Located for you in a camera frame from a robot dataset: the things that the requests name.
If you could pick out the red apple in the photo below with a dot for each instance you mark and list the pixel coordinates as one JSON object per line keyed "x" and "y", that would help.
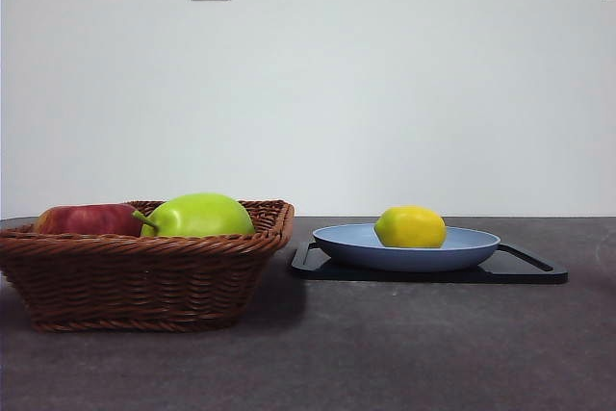
{"x": 86, "y": 220}

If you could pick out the brown woven wicker basket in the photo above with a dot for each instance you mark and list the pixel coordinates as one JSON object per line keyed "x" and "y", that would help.
{"x": 144, "y": 281}

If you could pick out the green apple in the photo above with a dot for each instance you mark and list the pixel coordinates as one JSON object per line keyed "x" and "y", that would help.
{"x": 202, "y": 216}

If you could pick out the blue round plate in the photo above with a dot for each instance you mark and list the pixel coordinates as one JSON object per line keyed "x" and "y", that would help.
{"x": 409, "y": 257}

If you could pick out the yellow lemon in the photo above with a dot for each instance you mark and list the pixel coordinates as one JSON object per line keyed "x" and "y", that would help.
{"x": 411, "y": 227}

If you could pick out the black rectangular tray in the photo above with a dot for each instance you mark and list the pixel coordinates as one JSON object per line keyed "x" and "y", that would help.
{"x": 520, "y": 274}

